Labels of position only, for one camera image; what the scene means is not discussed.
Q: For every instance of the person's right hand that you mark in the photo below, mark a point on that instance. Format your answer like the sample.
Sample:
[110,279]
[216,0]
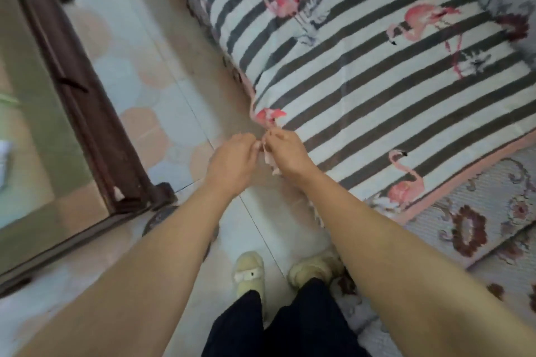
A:
[289,156]

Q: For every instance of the person's left hand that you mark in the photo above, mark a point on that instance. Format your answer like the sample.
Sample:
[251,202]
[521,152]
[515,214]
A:
[232,164]

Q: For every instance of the grey white striped flamingo blanket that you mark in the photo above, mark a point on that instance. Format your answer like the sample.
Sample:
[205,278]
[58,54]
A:
[377,76]

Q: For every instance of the grey floral sofa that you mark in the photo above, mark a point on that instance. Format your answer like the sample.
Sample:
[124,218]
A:
[473,218]

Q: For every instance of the person's left forearm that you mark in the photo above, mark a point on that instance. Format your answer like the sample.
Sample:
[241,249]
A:
[134,285]

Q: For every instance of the person's right forearm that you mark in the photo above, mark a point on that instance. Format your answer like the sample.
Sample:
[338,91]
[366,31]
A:
[418,277]

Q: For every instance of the dark wood glass coffee table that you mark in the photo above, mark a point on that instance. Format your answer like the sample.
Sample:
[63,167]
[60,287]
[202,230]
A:
[83,97]

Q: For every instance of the dark navy trousers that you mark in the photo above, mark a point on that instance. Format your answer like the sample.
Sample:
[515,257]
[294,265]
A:
[289,323]

